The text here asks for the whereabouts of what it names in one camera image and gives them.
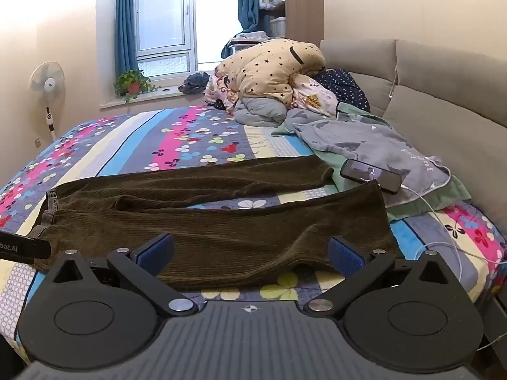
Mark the striped floral blanket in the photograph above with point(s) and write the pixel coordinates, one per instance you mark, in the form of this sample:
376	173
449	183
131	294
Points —
178	138

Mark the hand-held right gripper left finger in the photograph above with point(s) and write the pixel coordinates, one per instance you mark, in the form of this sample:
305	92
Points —
158	251

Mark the grey quilt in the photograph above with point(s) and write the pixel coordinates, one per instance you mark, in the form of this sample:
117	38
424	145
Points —
257	113

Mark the grey printed pillowcase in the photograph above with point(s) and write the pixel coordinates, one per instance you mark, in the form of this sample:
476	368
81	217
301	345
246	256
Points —
356	142

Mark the white framed window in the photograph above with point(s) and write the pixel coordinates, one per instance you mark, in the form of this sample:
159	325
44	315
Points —
166	19

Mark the navy dotted pillow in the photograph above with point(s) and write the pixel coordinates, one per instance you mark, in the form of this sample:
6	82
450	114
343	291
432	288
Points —
344	83

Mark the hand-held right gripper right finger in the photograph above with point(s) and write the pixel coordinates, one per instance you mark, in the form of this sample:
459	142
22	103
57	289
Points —
345	254

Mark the beige padded headboard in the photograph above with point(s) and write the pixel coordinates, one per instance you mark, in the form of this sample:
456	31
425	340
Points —
435	87

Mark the dark clothes on windowsill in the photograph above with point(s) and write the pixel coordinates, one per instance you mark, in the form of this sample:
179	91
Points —
194	83

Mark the beige star-print quilt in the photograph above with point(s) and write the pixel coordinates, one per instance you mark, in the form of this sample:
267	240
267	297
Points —
269	67

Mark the translucent storage box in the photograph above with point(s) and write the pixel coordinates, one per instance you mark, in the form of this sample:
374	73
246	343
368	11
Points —
277	25

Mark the dark bedside furniture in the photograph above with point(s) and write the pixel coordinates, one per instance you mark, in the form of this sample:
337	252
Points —
497	320

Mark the potted green plant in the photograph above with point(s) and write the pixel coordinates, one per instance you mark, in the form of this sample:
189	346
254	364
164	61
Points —
132	83

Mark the black smartphone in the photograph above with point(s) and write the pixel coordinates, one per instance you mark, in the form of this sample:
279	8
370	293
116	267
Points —
370	174

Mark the pink floral quilt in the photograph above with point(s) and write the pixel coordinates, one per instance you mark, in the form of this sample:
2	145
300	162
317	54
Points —
313	95

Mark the wooden shelf unit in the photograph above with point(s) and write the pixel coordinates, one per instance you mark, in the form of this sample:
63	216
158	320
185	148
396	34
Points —
295	4

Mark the white standing fan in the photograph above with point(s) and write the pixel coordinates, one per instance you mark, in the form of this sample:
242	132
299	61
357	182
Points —
46	77

